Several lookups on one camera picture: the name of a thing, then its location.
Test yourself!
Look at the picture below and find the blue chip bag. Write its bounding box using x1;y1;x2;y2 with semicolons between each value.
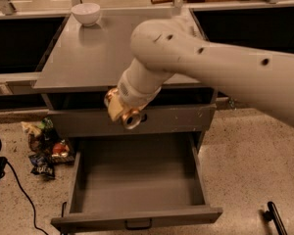
29;154;55;179

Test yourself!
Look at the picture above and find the pile of snack bags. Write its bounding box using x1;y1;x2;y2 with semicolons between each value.
21;117;74;164

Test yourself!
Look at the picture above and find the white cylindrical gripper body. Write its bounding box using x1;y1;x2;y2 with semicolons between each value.
118;71;161;109

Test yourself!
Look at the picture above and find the white ceramic bowl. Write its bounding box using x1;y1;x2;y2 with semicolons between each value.
71;3;101;26

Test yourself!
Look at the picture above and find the black cable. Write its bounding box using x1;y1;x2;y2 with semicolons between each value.
5;160;50;235

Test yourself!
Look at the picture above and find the grey drawer cabinet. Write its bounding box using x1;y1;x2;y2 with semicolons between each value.
32;7;224;139

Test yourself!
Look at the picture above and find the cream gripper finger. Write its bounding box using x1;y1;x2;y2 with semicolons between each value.
108;96;129;121

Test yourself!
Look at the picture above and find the grey middle drawer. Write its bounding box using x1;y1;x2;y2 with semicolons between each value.
48;105;216;137

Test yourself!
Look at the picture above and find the crushed orange soda can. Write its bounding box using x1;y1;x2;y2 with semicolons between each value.
104;87;144;130

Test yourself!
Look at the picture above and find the black stand foot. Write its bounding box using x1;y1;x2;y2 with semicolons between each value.
263;201;288;235

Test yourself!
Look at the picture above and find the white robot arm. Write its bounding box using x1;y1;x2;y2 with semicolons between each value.
105;17;294;127

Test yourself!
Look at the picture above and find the open grey bottom drawer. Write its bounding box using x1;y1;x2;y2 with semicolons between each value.
51;133;222;235

